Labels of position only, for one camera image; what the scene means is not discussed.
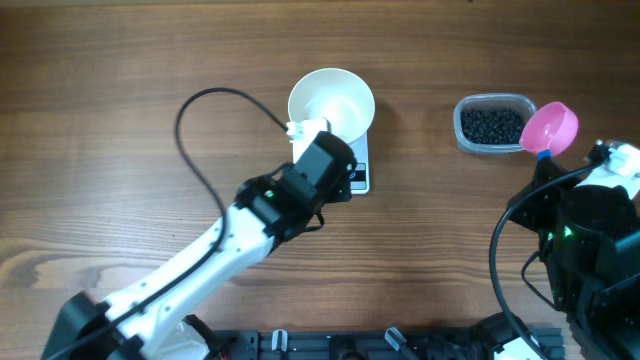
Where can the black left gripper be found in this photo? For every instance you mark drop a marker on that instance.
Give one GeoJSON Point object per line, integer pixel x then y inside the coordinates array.
{"type": "Point", "coordinates": [341, 189]}

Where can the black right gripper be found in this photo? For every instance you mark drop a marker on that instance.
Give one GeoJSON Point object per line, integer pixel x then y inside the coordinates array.
{"type": "Point", "coordinates": [525, 214]}

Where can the pink scoop with blue handle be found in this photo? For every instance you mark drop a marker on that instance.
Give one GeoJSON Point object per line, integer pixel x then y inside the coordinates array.
{"type": "Point", "coordinates": [550, 131]}

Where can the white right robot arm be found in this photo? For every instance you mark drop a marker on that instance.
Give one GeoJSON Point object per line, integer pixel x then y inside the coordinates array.
{"type": "Point", "coordinates": [589, 243]}

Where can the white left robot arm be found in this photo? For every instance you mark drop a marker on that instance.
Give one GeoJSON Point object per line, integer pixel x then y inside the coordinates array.
{"type": "Point", "coordinates": [135, 322]}

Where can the white digital kitchen scale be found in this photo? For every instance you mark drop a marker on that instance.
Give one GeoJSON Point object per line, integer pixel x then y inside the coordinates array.
{"type": "Point", "coordinates": [360, 182]}

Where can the white bowl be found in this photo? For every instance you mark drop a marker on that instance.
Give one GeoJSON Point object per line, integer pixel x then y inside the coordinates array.
{"type": "Point", "coordinates": [339, 96]}

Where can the clear container of black beans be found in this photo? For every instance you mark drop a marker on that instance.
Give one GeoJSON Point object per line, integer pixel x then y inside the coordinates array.
{"type": "Point", "coordinates": [491, 123]}

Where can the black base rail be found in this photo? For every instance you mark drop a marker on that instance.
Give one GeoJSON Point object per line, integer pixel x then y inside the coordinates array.
{"type": "Point", "coordinates": [443, 343]}

